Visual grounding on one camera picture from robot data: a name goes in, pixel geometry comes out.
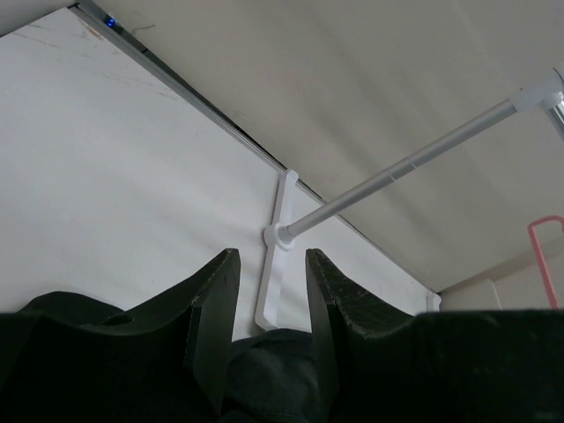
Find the pink clothes hanger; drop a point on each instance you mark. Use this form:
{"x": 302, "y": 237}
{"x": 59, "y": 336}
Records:
{"x": 540, "y": 257}

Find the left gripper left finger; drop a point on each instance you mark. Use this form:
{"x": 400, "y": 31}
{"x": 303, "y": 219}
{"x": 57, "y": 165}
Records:
{"x": 211, "y": 317}

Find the white and silver clothes rack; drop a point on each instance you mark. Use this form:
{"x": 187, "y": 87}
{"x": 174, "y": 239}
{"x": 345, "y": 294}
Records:
{"x": 279, "y": 236}

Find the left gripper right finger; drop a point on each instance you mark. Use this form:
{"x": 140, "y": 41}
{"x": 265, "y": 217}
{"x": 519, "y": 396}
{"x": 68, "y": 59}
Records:
{"x": 339, "y": 304}

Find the black trousers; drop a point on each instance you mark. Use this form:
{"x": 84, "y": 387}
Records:
{"x": 424, "y": 372}

